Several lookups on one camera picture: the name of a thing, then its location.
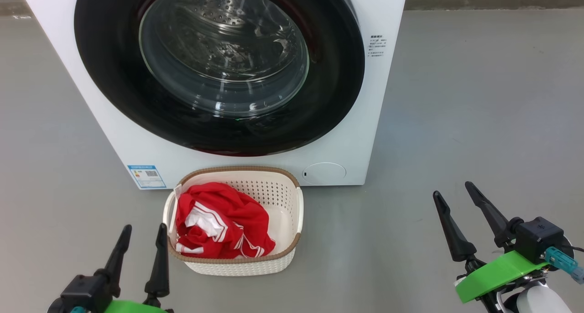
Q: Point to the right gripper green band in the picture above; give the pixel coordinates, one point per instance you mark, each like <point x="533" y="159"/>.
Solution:
<point x="492" y="274"/>

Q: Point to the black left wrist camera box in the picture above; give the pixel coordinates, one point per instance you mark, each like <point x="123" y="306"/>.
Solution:
<point x="84" y="292"/>

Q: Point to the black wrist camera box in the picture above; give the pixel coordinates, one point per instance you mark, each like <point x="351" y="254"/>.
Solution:
<point x="540" y="237"/>
<point x="84" y="292"/>

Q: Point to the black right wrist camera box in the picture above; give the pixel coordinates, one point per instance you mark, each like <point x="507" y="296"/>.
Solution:
<point x="540" y="237"/>

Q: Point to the blue energy label sticker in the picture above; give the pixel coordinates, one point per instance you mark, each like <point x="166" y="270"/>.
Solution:
<point x="146" y="176"/>

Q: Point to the small printed text sticker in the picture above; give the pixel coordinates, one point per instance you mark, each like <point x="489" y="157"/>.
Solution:
<point x="377" y="46"/>

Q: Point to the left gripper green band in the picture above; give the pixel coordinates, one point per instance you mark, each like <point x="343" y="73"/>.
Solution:
<point x="132" y="308"/>

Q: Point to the black round glass washer door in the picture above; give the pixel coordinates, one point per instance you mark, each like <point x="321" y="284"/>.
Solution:
<point x="114" y="89"/>

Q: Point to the grey wall baseboard strip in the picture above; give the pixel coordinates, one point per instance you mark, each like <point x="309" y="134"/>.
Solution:
<point x="492" y="0"/>

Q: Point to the white front-load washing machine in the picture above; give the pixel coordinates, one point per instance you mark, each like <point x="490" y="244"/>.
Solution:
<point x="356" y="135"/>

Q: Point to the round white filter cover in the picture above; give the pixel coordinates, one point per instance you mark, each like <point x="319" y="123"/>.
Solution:
<point x="324" y="173"/>

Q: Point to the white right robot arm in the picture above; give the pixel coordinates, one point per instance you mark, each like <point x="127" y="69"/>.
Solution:
<point x="543" y="301"/>

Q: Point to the cream perforated basket brown rim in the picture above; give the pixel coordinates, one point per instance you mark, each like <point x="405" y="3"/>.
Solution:
<point x="284" y="212"/>

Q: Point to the red garment with white stripes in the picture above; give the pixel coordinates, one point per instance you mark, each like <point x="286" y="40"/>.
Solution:
<point x="237" y="219"/>

